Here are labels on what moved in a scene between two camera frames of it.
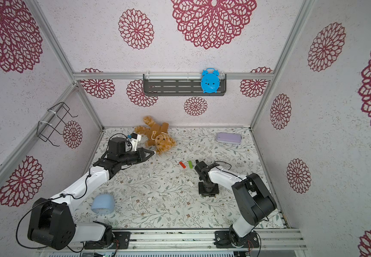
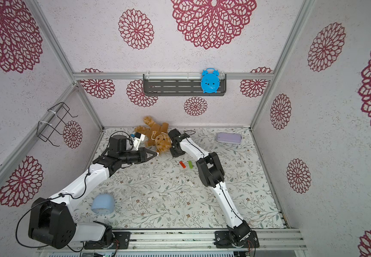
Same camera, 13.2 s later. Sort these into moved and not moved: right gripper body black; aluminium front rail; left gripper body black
Moved: right gripper body black
Not moved: aluminium front rail; left gripper body black
